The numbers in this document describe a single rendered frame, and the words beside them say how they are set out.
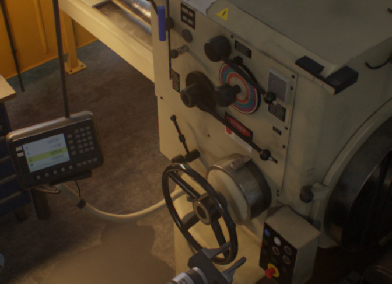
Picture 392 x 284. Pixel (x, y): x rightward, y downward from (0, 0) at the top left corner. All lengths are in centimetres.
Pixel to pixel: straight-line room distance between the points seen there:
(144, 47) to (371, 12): 131
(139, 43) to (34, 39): 173
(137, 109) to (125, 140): 32
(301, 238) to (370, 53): 60
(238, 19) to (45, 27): 287
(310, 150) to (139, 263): 188
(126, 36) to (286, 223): 140
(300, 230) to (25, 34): 300
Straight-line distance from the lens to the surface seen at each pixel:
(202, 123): 220
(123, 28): 305
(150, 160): 405
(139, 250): 358
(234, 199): 204
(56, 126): 240
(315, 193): 191
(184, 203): 299
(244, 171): 203
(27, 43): 458
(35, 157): 242
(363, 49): 176
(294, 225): 199
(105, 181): 395
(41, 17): 453
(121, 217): 276
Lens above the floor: 286
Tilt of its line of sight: 43 degrees down
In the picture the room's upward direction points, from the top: straight up
